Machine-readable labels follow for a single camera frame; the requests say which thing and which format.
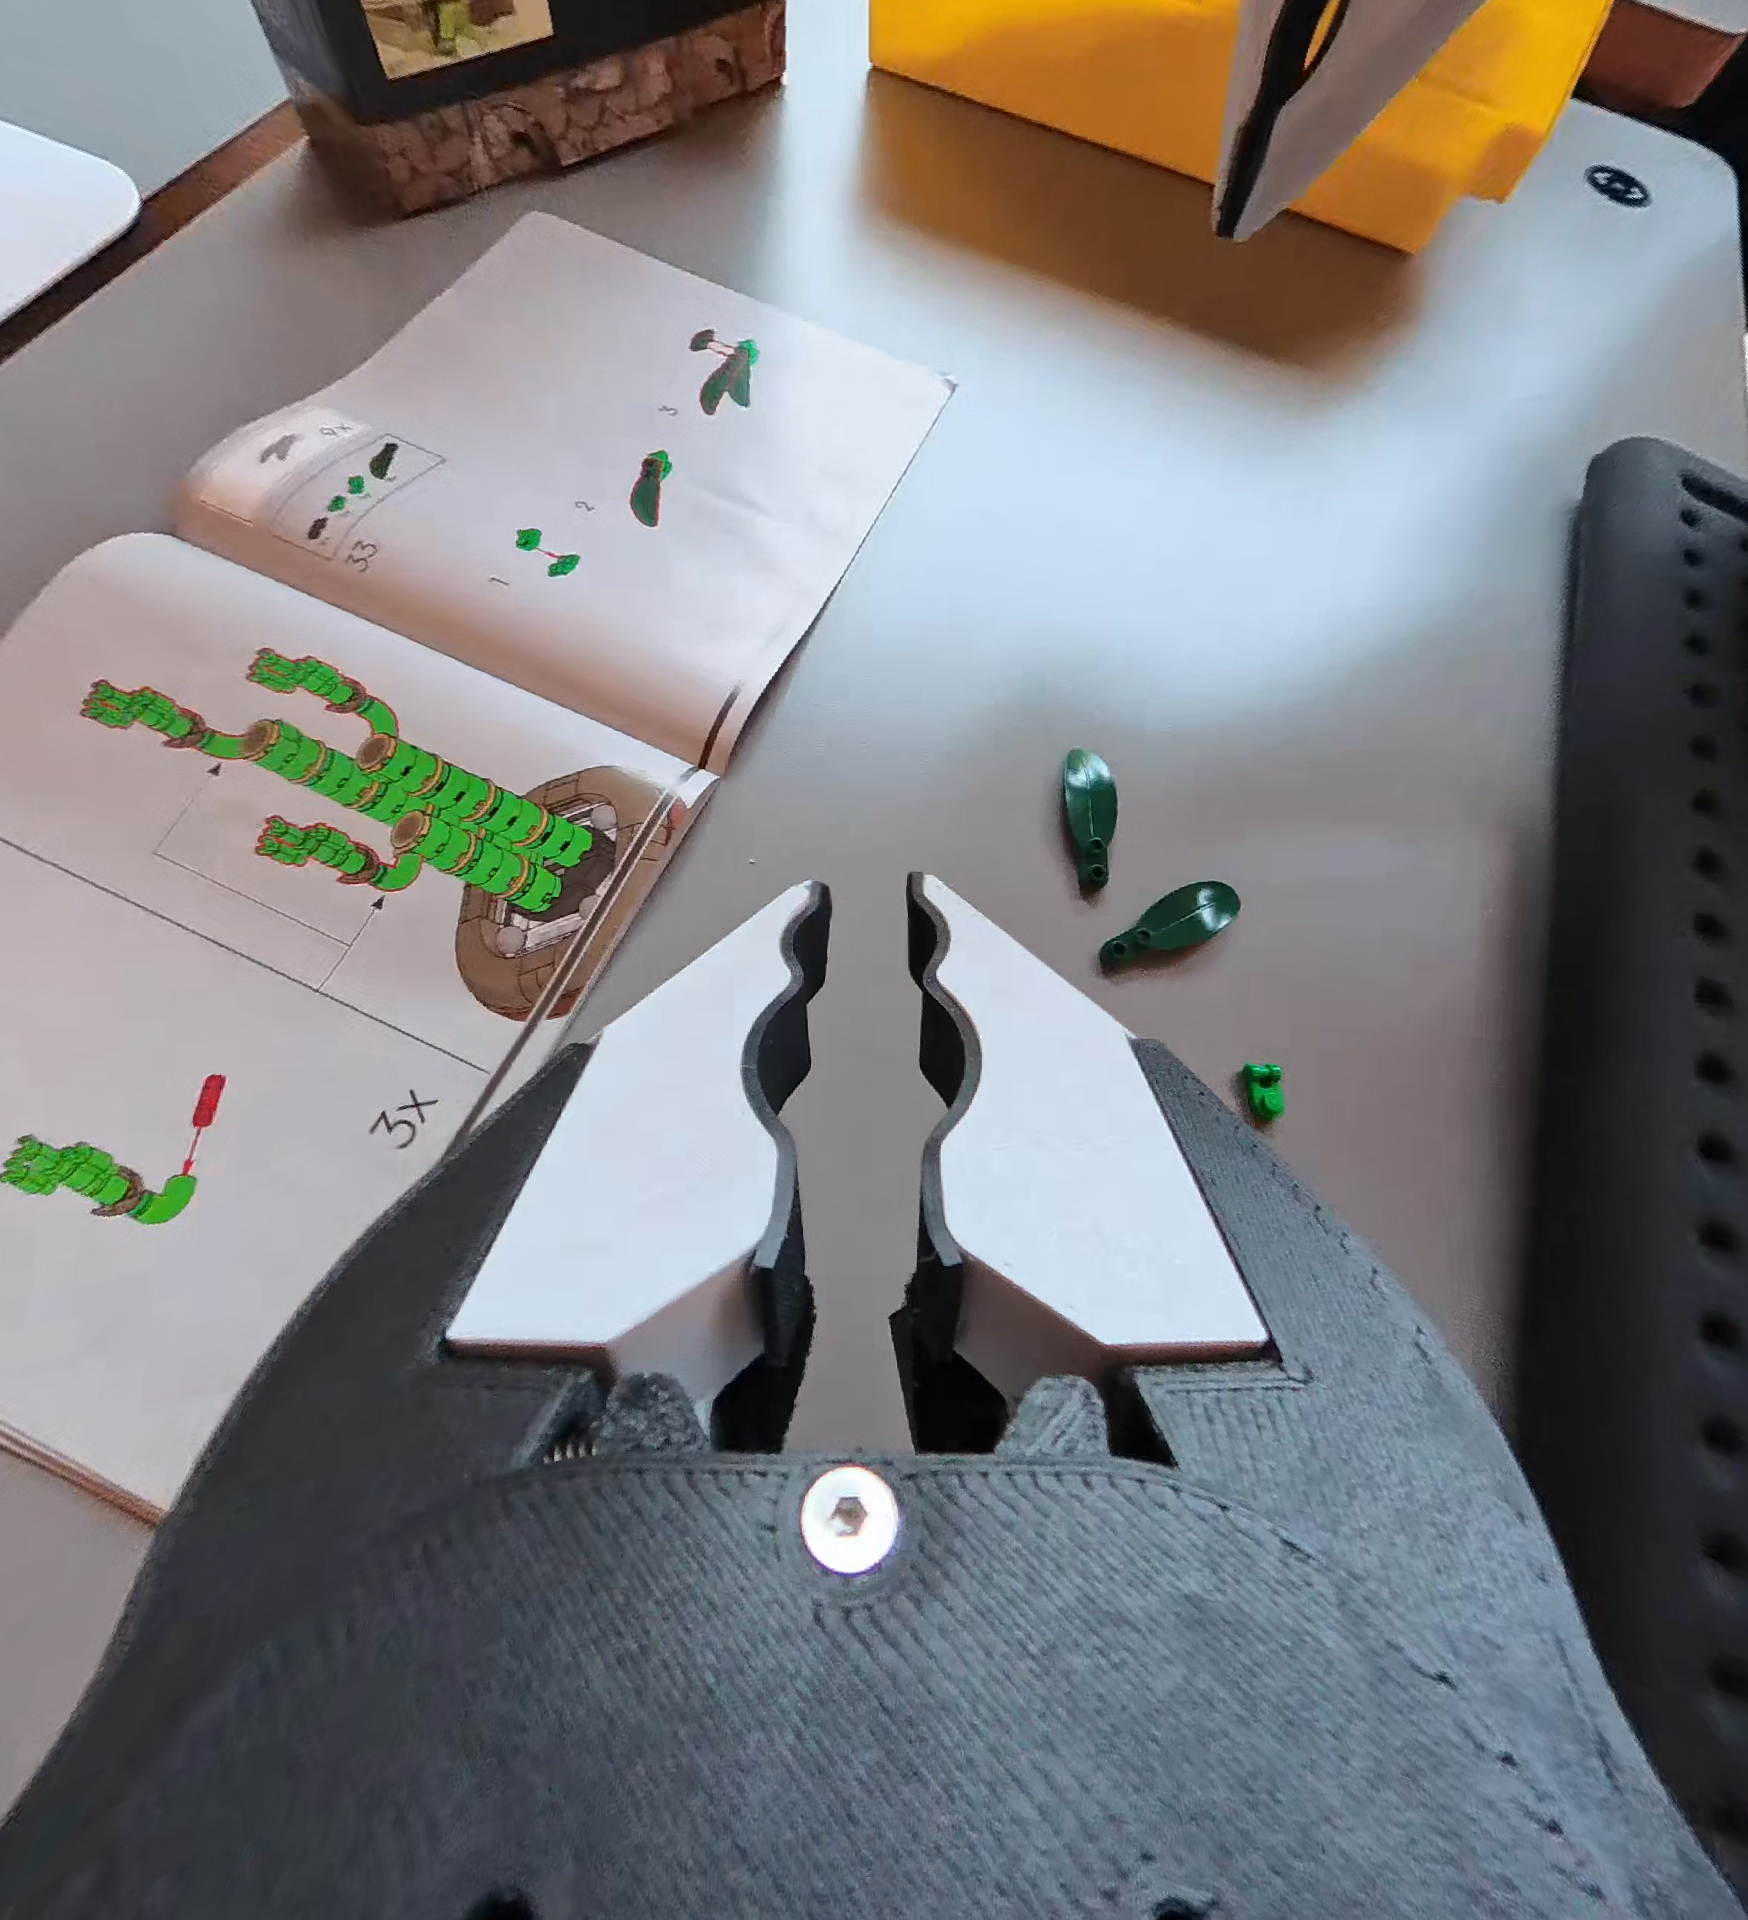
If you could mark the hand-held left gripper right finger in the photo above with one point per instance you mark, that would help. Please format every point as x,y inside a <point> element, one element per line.
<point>1100,1200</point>

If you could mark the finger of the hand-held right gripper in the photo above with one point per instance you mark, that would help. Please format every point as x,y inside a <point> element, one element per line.
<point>1376,60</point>
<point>1249,91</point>

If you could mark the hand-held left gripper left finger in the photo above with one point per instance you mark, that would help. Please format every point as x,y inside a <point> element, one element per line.
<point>635,1200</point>

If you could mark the yellow plastic parts bin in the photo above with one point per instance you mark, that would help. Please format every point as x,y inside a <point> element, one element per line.
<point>1055,75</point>

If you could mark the dark green leaf piece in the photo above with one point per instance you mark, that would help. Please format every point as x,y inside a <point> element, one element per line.
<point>1092,803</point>
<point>1189,913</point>

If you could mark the black bamboo set box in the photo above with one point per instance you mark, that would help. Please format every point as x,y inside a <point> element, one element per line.
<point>545,144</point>

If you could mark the bright green small plate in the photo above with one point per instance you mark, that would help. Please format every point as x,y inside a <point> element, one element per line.
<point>1264,1090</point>

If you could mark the black round table grommet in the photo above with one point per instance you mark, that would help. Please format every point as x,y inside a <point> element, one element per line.
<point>1618,183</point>

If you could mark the open instruction booklet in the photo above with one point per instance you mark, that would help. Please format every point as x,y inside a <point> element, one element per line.
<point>588,600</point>

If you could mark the black perforated mat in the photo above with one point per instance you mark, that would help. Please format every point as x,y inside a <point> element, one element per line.
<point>1684,1049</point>

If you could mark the white document stand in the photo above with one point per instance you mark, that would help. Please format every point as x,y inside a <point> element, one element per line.
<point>5,226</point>

